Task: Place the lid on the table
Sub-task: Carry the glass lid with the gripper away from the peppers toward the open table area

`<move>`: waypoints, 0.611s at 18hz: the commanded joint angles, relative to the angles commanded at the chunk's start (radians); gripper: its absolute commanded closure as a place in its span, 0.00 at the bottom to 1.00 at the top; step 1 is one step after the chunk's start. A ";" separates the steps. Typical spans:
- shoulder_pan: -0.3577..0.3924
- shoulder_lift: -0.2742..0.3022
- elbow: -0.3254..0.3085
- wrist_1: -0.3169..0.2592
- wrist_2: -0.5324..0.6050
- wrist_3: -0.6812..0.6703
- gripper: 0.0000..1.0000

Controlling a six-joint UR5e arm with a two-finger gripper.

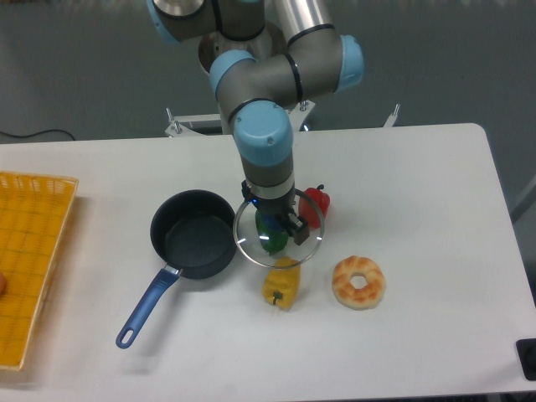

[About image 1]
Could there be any round glass lid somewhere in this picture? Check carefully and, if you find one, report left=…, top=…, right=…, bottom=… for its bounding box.
left=233, top=189, right=325, bottom=269

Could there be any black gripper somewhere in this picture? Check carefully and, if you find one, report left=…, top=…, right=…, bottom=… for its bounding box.
left=241, top=180, right=310, bottom=245

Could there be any ring-shaped bread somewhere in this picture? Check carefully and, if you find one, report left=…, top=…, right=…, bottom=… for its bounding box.
left=332, top=255, right=386, bottom=310

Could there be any green bell pepper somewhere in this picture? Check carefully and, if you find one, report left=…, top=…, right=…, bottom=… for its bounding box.
left=255, top=210, right=289, bottom=254

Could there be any yellow bell pepper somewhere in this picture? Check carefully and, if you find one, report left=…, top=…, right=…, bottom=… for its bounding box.
left=261, top=256, right=301, bottom=311

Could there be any black object at table corner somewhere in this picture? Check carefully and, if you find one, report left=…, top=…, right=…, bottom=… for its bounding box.
left=516, top=338, right=536, bottom=381

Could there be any grey table leg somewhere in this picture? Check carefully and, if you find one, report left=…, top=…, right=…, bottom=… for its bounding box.
left=509, top=175, right=536, bottom=224

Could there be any yellow plastic basket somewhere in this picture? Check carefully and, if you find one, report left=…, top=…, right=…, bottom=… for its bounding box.
left=1, top=171, right=79, bottom=371

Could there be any black floor cable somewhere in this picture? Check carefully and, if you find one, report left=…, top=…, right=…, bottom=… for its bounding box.
left=0, top=128, right=77, bottom=141

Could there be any dark saucepan blue handle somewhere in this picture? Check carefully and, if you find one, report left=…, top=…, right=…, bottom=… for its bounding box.
left=116, top=189, right=237, bottom=349

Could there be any red bell pepper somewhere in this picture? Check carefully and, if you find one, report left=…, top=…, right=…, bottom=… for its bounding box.
left=298, top=184, right=331, bottom=229

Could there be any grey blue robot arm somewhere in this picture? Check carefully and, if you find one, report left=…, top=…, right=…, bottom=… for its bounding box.
left=147, top=1, right=364, bottom=244

